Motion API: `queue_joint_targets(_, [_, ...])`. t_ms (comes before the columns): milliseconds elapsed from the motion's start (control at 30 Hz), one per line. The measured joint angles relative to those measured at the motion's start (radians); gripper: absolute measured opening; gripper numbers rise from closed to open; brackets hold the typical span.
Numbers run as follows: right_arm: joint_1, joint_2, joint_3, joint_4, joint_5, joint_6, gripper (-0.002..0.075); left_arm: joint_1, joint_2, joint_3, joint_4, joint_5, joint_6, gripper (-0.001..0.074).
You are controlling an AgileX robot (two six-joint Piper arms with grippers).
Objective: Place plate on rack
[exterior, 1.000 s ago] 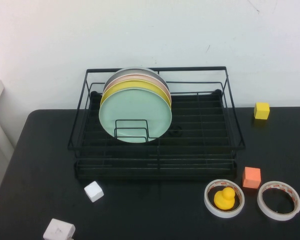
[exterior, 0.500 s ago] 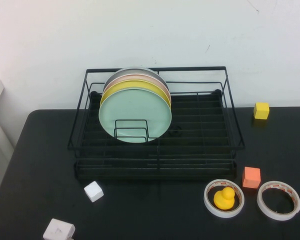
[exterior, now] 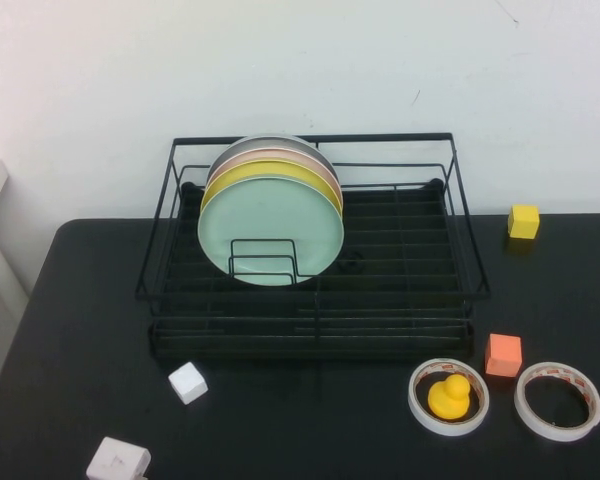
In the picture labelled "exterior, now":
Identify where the mint green plate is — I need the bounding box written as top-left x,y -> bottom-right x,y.
196,173 -> 345,287

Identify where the yellow plate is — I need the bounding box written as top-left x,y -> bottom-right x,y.
201,158 -> 344,214

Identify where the pink plate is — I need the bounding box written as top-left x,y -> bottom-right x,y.
206,148 -> 341,199

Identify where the grey plate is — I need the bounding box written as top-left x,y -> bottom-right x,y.
208,134 -> 338,181

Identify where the white cube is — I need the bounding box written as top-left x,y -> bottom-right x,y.
167,361 -> 209,405

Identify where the yellow rubber duck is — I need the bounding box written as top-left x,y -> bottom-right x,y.
426,374 -> 472,420

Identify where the yellow cube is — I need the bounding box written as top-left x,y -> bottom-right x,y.
507,203 -> 541,240

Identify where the orange cube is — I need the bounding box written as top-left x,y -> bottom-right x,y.
484,333 -> 524,378

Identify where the white tape roll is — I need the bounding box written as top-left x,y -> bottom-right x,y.
513,361 -> 600,443
407,357 -> 491,438

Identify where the white square power adapter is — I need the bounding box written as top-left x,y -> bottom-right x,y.
85,436 -> 152,480

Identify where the black wire dish rack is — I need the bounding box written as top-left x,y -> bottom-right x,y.
134,131 -> 492,362

